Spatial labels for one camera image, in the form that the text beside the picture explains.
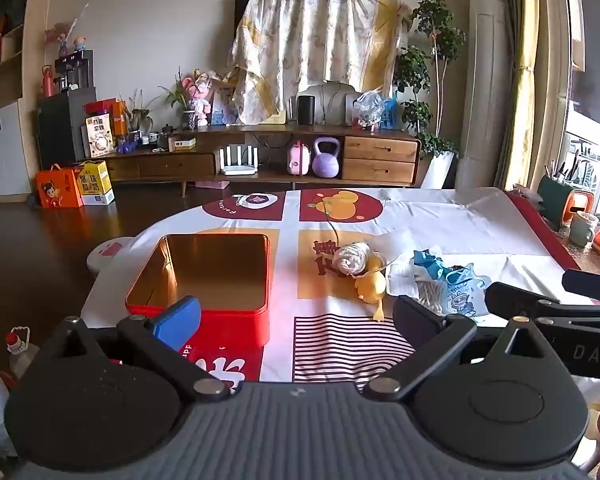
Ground green plant in vase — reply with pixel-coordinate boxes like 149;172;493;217
159;80;197;132

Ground green desk holder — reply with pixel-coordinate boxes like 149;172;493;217
536;160;597;232

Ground wooden tv cabinet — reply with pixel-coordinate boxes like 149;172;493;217
92;124;423;199

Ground red and orange gift boxes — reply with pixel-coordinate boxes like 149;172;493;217
84;98;131;136

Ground black coffee machine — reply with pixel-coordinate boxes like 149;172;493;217
54;50;95;94

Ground red cardboard box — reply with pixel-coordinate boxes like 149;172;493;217
125;232;272;361

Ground wooden wall shelf cabinet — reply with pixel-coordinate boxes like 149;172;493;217
0;0;54;200

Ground black television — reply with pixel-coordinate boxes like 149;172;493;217
234;0;261;56

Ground white green mug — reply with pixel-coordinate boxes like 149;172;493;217
569;210;600;248

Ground printed white red tablecloth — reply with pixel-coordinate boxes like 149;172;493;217
80;187;600;398

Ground clear plastic bag of items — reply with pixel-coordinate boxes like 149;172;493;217
352;89;386;129

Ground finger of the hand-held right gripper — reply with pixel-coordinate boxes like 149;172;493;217
562;269;600;296
485;282;563;318

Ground small leafy potted plant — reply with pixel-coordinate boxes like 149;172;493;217
119;89;154;144

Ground blue plastic pack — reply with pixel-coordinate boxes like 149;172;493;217
382;95;399;131

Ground orange gift box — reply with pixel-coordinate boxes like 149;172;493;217
35;163;84;210

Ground potted tree in white pot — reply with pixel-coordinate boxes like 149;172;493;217
394;0;469;189

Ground yellow carton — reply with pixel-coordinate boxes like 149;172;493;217
75;160;116;207

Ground clear bag of cotton swabs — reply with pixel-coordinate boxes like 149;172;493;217
414;277;449;314

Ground white brown snack bag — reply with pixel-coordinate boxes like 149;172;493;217
81;113;117;159

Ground floral cover cloth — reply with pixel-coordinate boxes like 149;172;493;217
229;0;412;126

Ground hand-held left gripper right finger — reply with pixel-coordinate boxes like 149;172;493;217
362;295;551;402

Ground plastic bottle with red cap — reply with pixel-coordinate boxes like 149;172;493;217
5;326;34;377

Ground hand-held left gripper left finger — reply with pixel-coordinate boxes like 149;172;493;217
42;296;229;403

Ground white router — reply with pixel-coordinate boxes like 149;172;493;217
218;145;259;176

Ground window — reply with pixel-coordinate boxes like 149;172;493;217
564;0;600;213

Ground black mini fridge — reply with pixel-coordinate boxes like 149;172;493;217
36;87;99;172

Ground pink plush doll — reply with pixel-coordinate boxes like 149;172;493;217
182;71;214;127

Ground yellow curtain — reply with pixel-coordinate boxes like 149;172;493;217
495;0;577;192

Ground purple kettlebell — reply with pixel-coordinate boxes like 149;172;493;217
311;136;342;179

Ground white standing air conditioner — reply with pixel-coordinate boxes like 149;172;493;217
454;0;539;192

